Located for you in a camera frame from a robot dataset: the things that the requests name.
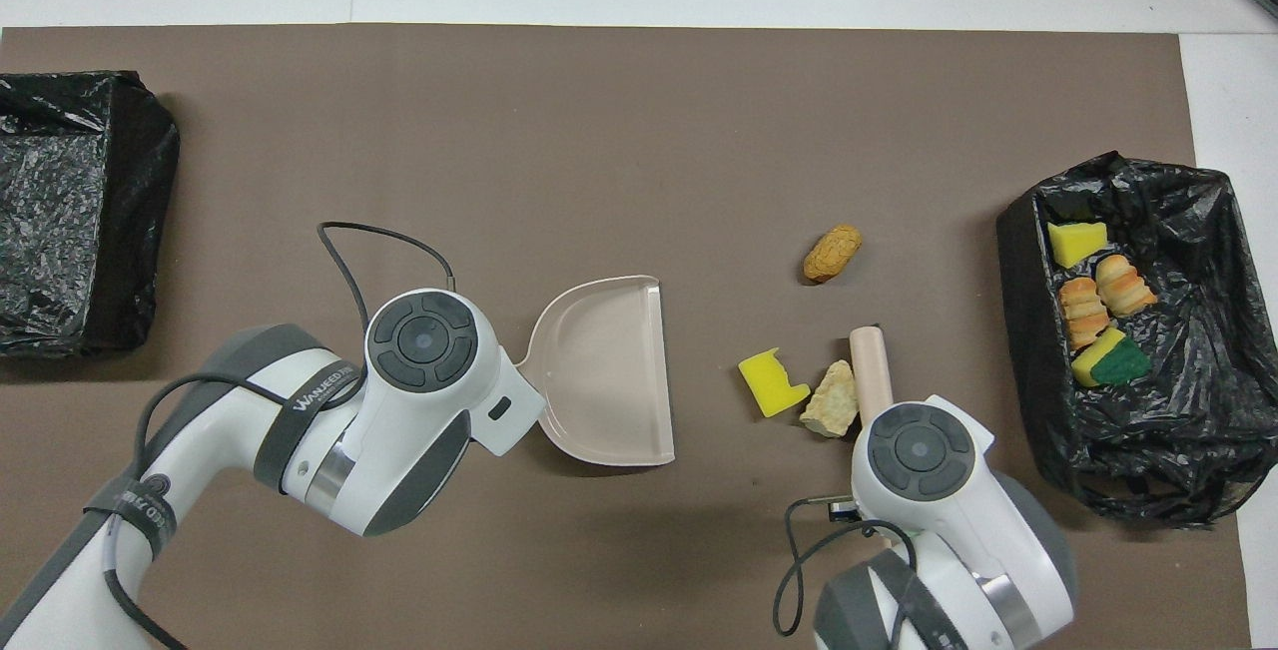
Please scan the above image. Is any torn pale bread chunk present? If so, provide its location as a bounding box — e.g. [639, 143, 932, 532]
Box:
[799, 359, 860, 439]

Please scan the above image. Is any notched yellow sponge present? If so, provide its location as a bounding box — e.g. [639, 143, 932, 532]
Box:
[738, 346, 812, 419]

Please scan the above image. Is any beige hand brush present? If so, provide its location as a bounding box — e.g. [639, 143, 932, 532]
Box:
[849, 325, 895, 406]

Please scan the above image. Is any peanut-shaped brown bread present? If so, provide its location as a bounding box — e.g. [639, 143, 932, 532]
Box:
[803, 224, 864, 284]

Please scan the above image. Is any beige plastic dustpan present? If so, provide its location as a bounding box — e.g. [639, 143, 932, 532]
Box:
[511, 276, 676, 467]

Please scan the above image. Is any green and yellow sponge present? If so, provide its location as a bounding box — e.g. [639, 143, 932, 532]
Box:
[1070, 327, 1152, 388]

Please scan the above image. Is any torn croissant chunk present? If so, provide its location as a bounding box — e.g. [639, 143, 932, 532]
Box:
[1058, 278, 1111, 349]

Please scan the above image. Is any yellow sponge wedge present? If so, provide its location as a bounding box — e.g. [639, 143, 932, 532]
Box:
[1047, 221, 1109, 270]

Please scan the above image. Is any orange striped croissant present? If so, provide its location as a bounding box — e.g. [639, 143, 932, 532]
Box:
[1095, 254, 1159, 318]

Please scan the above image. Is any black bag-lined bin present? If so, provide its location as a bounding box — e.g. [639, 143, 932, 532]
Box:
[0, 71, 183, 359]
[996, 151, 1278, 529]

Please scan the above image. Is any brown table mat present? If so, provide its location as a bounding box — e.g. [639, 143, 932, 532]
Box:
[0, 24, 1251, 650]

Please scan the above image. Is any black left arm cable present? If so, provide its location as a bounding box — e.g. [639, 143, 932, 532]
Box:
[100, 221, 458, 650]

